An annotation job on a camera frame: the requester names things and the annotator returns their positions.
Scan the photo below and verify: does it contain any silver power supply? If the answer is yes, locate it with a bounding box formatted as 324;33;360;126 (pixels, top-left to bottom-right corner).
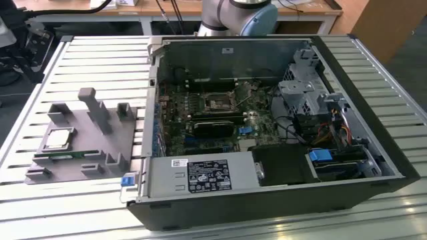
140;150;265;201

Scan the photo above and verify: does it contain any silver CPU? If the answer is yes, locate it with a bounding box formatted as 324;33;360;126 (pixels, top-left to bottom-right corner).
44;129;73;149

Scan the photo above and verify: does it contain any wooden desk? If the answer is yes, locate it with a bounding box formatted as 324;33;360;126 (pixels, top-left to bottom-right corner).
19;0;344;36

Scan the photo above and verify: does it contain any green RAM stick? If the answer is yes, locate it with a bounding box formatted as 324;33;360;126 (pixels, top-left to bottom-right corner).
32;149;101;160

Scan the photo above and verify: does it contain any green motherboard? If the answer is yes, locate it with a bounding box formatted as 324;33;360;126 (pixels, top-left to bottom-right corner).
155;79;285;157

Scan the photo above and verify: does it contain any grey parts rack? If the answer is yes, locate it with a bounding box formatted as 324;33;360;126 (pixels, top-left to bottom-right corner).
24;87;148;186

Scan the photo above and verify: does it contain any blue case latch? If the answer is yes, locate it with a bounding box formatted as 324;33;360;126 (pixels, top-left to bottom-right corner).
120;175;136;188

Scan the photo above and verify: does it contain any metal locking lever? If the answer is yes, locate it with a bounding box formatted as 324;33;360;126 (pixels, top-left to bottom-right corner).
233;83;251;108

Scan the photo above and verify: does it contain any thick black cable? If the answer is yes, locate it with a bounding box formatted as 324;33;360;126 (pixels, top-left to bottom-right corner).
20;0;116;20

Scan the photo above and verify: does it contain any black RAM slot row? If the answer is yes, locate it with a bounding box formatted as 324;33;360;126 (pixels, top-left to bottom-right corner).
191;112;245;122
185;78;235;92

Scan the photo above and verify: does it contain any yellow orange wire bundle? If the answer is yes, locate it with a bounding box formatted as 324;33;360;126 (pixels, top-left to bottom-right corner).
312;124;353;147

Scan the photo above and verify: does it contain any black disk drive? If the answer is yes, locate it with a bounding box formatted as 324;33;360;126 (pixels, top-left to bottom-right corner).
311;159;368;182

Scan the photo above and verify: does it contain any blue disk carrier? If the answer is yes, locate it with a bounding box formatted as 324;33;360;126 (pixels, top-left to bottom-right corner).
307;148;333;164

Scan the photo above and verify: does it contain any metal socket cover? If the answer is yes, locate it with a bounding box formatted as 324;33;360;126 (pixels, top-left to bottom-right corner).
232;80;261;94

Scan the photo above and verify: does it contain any CPU socket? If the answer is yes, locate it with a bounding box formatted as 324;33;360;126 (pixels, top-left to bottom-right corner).
203;92;240;113

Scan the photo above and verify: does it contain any black PC case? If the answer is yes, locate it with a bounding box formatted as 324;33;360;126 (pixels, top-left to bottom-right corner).
125;34;420;232

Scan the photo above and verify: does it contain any wooden cabinet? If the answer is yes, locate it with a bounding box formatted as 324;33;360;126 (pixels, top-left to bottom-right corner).
329;0;427;65

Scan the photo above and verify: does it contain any silver disk bay cage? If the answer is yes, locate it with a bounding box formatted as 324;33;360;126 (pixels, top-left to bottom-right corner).
269;48;339;119

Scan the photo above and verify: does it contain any black graphics card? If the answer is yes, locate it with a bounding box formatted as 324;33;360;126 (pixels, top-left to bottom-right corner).
192;120;235;139

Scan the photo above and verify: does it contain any black wire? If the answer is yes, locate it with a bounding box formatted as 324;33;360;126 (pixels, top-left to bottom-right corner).
271;84;308;146

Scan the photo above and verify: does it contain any white box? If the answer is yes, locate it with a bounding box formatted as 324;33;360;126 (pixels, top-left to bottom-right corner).
89;0;119;11

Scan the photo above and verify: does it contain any silver heatsink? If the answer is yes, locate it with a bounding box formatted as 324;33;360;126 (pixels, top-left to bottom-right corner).
237;138;257;152

